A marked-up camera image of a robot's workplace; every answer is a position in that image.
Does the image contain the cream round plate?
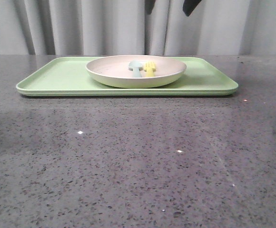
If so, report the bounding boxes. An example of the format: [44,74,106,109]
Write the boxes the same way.
[86,55,187,89]

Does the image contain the pale blue spoon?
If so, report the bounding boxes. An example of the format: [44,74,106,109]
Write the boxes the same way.
[128,60,143,78]

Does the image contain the grey pleated curtain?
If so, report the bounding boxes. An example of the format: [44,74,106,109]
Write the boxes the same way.
[0,0,276,56]

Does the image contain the light green rectangular tray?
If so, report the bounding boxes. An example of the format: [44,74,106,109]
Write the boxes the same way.
[16,57,238,97]

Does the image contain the yellow fork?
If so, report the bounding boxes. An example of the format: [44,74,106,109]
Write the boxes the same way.
[144,61,156,77]

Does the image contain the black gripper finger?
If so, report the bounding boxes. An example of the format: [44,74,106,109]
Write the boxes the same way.
[144,0,156,14]
[182,0,202,17]

